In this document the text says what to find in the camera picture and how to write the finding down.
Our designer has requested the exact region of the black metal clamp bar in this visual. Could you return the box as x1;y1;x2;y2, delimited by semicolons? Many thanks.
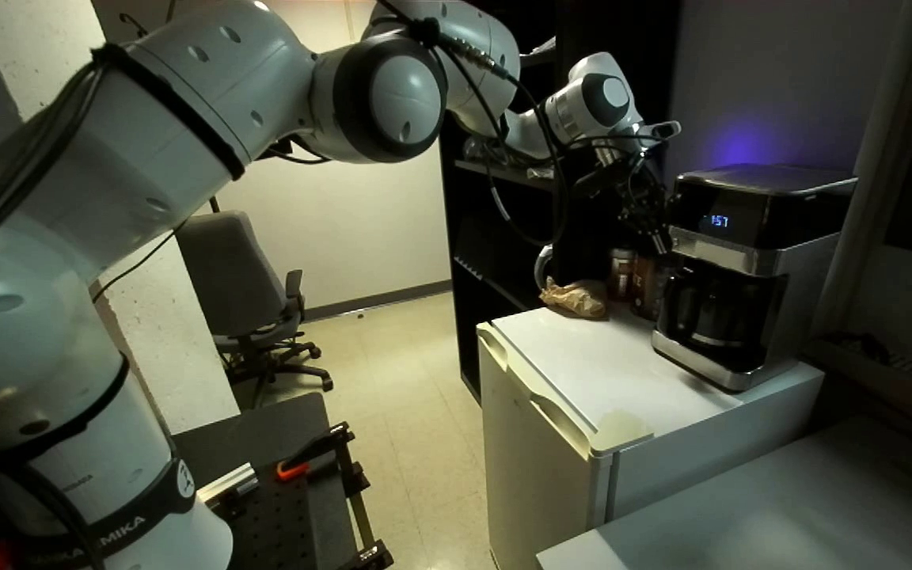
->
330;446;395;570

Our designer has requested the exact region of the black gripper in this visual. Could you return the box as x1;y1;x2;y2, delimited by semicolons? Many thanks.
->
593;137;680;252

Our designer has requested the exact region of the thin black hanging cable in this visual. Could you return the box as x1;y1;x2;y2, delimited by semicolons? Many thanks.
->
89;192;224;311

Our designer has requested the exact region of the dark glass jar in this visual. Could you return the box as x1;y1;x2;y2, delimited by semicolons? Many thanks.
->
608;247;662;324

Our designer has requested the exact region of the grey office chair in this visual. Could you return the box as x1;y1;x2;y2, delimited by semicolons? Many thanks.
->
173;209;340;413

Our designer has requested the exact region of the glass coffee carafe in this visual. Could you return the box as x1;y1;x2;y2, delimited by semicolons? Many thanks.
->
657;263;780;373

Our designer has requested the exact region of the black silver coffee machine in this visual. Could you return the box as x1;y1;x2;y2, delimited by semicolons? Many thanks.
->
649;160;860;397

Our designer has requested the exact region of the brown crumpled bag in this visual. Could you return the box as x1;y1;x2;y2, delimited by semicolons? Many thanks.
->
535;274;614;324

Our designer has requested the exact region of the orange handled clamp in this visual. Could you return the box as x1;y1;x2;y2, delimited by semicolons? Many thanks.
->
273;418;361;483

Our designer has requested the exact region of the white mini fridge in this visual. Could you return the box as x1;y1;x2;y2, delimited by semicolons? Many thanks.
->
471;305;831;570

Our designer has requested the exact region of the black bookshelf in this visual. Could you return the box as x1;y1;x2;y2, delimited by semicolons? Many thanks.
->
436;0;683;406

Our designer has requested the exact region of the small metal rail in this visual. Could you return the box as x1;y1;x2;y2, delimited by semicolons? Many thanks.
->
193;458;259;508

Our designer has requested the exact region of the grey curtain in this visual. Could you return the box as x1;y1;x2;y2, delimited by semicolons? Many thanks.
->
808;0;912;343

